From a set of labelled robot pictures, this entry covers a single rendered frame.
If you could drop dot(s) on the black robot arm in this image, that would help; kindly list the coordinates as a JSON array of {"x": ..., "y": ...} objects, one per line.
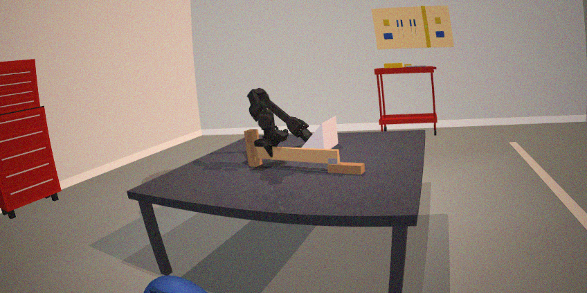
[{"x": 262, "y": 110}]

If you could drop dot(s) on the long wooden rail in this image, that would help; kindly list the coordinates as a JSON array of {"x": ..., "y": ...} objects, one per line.
[{"x": 299, "y": 154}]

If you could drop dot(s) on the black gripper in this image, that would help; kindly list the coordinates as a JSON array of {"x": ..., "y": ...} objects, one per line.
[{"x": 267, "y": 143}]

